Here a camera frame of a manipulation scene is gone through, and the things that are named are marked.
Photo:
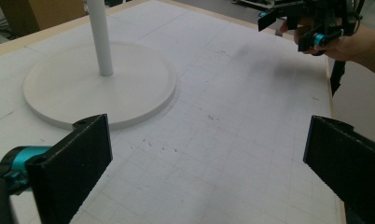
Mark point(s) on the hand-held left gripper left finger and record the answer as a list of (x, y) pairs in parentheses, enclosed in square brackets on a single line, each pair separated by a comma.
[(73, 161)]

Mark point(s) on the white hook stand rack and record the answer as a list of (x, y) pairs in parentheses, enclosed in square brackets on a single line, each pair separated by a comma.
[(83, 87)]

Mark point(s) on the brown cardboard box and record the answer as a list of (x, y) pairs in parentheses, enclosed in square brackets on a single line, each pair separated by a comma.
[(36, 14)]

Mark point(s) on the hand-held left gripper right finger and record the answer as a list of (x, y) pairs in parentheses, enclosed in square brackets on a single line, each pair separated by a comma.
[(347, 161)]

